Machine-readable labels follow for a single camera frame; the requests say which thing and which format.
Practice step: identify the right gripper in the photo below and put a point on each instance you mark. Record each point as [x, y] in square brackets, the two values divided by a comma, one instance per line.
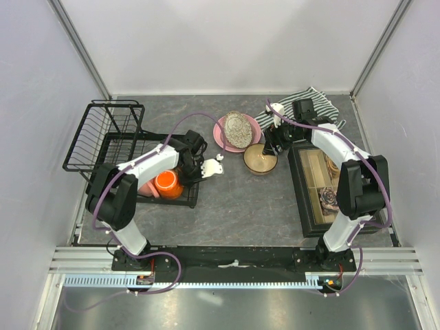
[272, 137]

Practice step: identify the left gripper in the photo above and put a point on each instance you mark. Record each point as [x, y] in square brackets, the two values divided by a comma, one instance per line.
[189, 182]

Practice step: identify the pink plate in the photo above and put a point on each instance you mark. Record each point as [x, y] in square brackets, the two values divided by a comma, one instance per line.
[256, 133]

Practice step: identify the orange mug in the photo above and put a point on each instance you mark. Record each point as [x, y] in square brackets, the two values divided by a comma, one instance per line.
[168, 185]

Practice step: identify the brown bowl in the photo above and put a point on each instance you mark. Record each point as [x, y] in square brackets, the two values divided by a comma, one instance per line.
[257, 162]

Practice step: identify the speckled grey plate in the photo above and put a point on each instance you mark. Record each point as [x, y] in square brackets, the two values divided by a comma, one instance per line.
[238, 130]

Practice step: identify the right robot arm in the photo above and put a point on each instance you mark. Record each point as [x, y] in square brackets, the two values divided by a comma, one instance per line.
[362, 196]

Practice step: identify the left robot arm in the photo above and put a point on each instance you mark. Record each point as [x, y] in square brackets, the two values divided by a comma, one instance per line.
[176, 163]

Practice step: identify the pink mug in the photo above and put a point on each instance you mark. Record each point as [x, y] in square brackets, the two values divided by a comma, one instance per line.
[148, 190]

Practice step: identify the black glass-lid display box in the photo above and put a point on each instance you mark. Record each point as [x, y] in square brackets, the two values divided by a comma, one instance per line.
[309, 174]

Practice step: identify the striped towel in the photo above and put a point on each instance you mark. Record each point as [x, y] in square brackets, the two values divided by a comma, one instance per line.
[321, 104]

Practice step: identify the tan rolled tie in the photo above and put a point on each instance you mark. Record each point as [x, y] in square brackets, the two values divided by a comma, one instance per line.
[332, 168]

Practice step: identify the floral rolled tie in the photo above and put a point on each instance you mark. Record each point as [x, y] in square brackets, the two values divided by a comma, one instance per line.
[328, 202]

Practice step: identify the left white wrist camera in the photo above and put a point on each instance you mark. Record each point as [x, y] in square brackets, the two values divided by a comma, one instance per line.
[212, 167]

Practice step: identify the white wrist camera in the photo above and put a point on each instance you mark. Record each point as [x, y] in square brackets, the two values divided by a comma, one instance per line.
[277, 111]
[212, 167]

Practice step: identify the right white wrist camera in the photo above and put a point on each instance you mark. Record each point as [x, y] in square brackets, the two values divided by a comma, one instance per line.
[277, 111]

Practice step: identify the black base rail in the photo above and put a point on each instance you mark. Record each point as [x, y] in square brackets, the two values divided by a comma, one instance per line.
[233, 265]

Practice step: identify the black wire dish rack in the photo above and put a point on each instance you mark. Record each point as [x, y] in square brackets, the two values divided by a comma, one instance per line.
[112, 132]

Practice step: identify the white cable duct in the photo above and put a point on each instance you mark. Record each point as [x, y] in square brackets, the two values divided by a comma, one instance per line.
[137, 282]

